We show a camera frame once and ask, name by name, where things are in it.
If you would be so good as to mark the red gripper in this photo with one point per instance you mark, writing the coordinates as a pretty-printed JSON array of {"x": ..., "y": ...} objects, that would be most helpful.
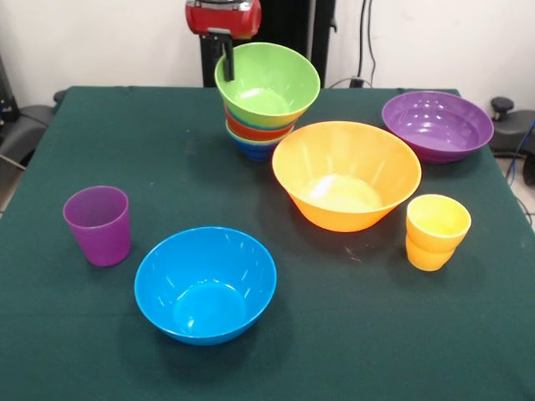
[{"x": 225, "y": 21}]

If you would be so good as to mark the large green bowl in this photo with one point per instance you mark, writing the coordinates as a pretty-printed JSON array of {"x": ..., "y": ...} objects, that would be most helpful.
[{"x": 276, "y": 75}]

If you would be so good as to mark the red small bowl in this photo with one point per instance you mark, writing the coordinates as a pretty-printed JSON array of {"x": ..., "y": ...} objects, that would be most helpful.
[{"x": 251, "y": 133}]

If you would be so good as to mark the dark blue small bowl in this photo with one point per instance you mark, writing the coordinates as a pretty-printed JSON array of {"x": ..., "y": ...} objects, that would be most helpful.
[{"x": 255, "y": 152}]

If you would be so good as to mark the large orange bowl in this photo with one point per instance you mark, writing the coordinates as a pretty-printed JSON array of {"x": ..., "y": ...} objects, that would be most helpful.
[{"x": 347, "y": 150}]

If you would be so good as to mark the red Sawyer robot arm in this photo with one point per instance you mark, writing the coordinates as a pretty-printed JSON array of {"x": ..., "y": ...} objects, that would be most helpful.
[{"x": 219, "y": 2}]

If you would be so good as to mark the purple cup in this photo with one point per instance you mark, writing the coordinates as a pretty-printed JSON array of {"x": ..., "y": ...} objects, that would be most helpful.
[{"x": 100, "y": 238}]

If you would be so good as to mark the large purple bowl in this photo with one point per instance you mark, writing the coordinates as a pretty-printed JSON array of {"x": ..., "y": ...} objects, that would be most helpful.
[{"x": 439, "y": 121}]

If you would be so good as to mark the large blue bowl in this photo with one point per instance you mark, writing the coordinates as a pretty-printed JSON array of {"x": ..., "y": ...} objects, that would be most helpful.
[{"x": 205, "y": 284}]

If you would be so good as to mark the black pedestal leg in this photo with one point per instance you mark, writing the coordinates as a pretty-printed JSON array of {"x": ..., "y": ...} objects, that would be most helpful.
[
  {"x": 25, "y": 125},
  {"x": 505, "y": 133}
]

